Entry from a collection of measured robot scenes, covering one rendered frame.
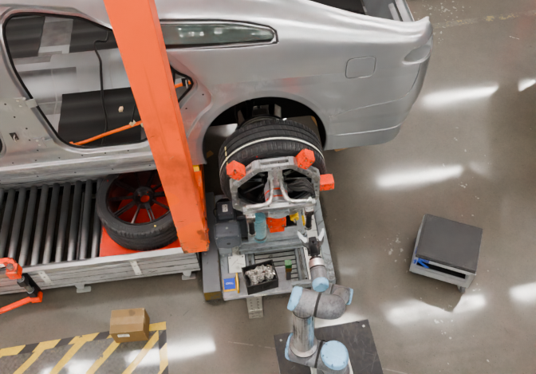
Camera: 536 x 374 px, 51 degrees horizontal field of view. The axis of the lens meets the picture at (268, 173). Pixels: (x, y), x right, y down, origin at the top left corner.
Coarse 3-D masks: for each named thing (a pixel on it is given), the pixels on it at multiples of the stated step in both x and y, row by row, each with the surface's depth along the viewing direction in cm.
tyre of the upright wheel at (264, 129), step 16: (240, 128) 334; (256, 128) 329; (272, 128) 327; (288, 128) 329; (304, 128) 337; (224, 144) 341; (240, 144) 328; (256, 144) 323; (272, 144) 320; (288, 144) 321; (304, 144) 328; (320, 144) 348; (224, 160) 335; (240, 160) 324; (320, 160) 334; (224, 176) 335; (224, 192) 348
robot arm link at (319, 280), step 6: (312, 270) 310; (318, 270) 308; (324, 270) 309; (312, 276) 309; (318, 276) 306; (324, 276) 306; (312, 282) 308; (318, 282) 304; (324, 282) 304; (318, 288) 306; (324, 288) 307
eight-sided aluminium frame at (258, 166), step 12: (288, 156) 322; (252, 168) 320; (264, 168) 319; (276, 168) 320; (288, 168) 322; (300, 168) 323; (312, 168) 331; (240, 180) 325; (312, 180) 341; (240, 204) 348
